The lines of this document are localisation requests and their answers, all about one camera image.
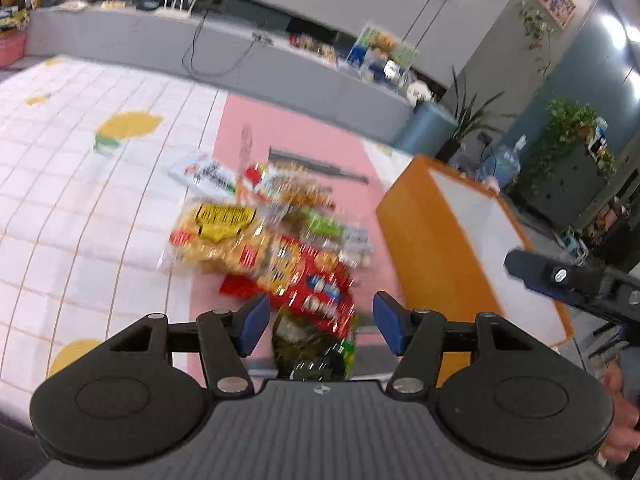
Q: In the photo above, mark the person's right hand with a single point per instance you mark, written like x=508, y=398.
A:
x=622, y=430

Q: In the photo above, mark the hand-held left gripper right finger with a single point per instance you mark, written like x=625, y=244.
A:
x=390, y=322

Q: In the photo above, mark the hanging ivy plant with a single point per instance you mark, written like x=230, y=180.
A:
x=535, y=27

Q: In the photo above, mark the green printed gift box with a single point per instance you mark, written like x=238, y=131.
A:
x=380, y=55

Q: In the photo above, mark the orange storage box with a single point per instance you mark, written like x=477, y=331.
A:
x=435, y=230

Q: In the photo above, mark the dark grey cabinet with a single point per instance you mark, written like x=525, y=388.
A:
x=570, y=180

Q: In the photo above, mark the long-leaf plant in black pot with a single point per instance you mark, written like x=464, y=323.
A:
x=462, y=120

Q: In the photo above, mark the bushy green leafy plant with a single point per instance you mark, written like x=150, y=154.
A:
x=570, y=125

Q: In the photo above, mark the yellow cracker snack bag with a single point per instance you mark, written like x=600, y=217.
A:
x=220, y=235

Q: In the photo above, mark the blue water bottle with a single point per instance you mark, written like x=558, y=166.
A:
x=500, y=165

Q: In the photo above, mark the checked lemon print tablecloth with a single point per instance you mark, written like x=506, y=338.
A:
x=75, y=220

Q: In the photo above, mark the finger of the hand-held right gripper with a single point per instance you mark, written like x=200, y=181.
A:
x=542, y=275

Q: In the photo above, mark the pink mat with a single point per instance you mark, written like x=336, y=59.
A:
x=295, y=130

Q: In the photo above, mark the blue-grey trash bin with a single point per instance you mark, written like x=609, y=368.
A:
x=425, y=127

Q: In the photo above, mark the white snack packet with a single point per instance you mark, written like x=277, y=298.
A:
x=205, y=172

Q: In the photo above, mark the pink basket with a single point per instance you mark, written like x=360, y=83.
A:
x=11, y=47

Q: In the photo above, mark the dark green snack bag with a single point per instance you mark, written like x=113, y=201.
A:
x=310, y=350

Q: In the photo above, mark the red snack bag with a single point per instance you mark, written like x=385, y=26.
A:
x=310, y=280

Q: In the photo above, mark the framed picture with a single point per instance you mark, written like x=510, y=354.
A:
x=556, y=0

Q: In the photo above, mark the grey TV cabinet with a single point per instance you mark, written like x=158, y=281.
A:
x=225, y=50

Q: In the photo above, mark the orange clear snack bag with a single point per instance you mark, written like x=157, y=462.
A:
x=300, y=187

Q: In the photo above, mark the pile of small snack packets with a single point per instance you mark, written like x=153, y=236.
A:
x=312, y=47

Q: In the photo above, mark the light green snack packet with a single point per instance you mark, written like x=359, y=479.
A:
x=320, y=222

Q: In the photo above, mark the dark long bar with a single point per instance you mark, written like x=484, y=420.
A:
x=320, y=165

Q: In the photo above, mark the clear packet of white balls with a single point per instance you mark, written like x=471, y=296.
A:
x=357, y=247

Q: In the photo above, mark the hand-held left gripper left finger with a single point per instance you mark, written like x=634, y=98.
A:
x=255, y=325

